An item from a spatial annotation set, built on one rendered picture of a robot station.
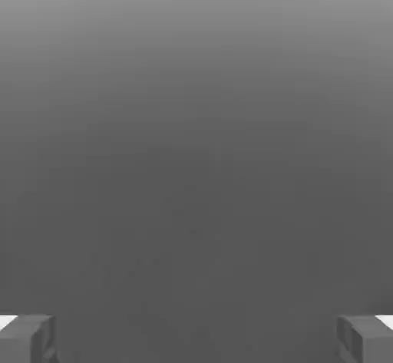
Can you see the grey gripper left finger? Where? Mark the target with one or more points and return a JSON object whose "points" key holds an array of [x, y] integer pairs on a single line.
{"points": [[21, 340]]}

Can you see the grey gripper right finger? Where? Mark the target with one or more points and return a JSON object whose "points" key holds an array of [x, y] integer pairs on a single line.
{"points": [[368, 340]]}

